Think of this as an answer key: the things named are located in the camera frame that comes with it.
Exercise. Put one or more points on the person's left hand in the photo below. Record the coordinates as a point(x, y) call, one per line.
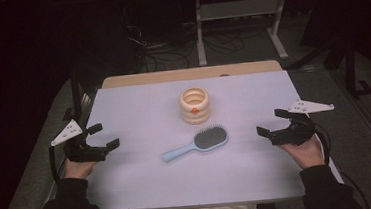
point(80, 169)

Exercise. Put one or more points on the white table mat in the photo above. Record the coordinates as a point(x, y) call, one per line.
point(145, 178)

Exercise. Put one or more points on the light blue hairbrush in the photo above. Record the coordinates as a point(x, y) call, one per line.
point(209, 138)

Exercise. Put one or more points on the black metal stand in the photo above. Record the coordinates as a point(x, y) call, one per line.
point(75, 89)
point(351, 71)

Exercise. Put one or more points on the white metal stand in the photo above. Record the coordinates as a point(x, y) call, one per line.
point(239, 8)

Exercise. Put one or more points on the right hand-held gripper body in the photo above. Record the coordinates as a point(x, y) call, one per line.
point(294, 132)

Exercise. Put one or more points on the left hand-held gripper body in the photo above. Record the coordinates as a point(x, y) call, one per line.
point(83, 152)

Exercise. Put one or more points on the cream ribbed cup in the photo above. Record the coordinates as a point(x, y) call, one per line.
point(195, 114)

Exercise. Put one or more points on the person's right hand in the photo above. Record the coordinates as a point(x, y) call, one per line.
point(306, 155)

